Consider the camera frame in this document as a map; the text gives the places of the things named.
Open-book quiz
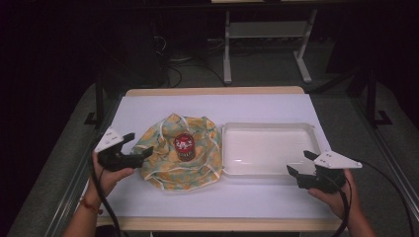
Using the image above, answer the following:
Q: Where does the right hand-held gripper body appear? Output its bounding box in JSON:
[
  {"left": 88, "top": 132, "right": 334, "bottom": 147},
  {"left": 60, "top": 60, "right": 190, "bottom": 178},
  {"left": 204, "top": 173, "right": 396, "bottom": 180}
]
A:
[{"left": 295, "top": 150, "right": 364, "bottom": 195}]

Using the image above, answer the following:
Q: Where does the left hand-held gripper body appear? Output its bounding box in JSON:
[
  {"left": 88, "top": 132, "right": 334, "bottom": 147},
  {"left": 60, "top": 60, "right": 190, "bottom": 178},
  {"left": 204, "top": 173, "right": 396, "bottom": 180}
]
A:
[{"left": 94, "top": 126, "right": 146, "bottom": 173}]

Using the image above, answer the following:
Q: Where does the person's left hand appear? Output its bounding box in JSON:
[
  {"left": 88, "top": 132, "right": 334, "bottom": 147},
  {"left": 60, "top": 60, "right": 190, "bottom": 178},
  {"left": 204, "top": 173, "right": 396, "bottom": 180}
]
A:
[{"left": 89, "top": 150, "right": 136, "bottom": 200}]

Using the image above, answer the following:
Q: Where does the person's right hand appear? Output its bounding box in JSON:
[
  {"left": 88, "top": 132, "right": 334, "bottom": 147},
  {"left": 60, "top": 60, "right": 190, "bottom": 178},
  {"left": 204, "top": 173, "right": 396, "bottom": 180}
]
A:
[{"left": 307, "top": 169, "right": 359, "bottom": 219}]

